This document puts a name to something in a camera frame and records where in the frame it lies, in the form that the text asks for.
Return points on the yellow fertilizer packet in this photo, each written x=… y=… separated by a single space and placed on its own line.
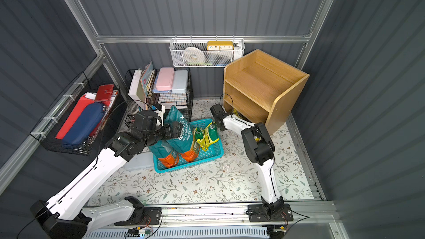
x=199 y=135
x=211 y=135
x=238 y=115

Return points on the light grey flat lid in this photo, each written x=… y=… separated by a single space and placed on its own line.
x=145 y=160

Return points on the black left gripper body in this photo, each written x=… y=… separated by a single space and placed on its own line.
x=176 y=130

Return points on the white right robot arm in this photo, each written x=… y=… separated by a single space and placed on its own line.
x=259 y=149

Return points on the white wire wall basket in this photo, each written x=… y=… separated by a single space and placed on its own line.
x=212 y=58

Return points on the white tape roll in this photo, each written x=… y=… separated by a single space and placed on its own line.
x=193 y=55

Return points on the navy blue pouch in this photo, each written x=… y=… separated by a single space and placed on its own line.
x=84 y=125

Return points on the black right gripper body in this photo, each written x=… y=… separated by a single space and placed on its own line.
x=216 y=112

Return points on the floral table mat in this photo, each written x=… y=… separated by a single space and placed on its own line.
x=231 y=178

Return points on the teal plastic basket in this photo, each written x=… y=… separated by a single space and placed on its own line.
x=215 y=151

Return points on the teal fertilizer bag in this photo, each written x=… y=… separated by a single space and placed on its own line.
x=186 y=144
x=165 y=153

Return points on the dark red wallet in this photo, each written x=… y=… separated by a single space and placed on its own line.
x=104 y=93

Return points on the wooden shelf unit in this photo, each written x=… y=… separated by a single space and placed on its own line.
x=263 y=88

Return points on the black rail base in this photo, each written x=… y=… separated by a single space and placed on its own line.
x=237 y=220

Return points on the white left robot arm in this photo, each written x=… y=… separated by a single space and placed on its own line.
x=64 y=215

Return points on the white book in organizer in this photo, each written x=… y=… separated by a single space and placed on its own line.
x=136 y=90

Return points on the light blue pencil case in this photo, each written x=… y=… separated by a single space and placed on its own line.
x=180 y=82

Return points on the black wire side basket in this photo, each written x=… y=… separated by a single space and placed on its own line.
x=46 y=134

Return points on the black wire desk organizer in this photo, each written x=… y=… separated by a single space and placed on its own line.
x=183 y=100

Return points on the red folder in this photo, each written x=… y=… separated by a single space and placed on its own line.
x=82 y=103

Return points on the yellow clock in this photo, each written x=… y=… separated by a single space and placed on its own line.
x=220 y=45

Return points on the pink pencil case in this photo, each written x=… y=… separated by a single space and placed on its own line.
x=165 y=79

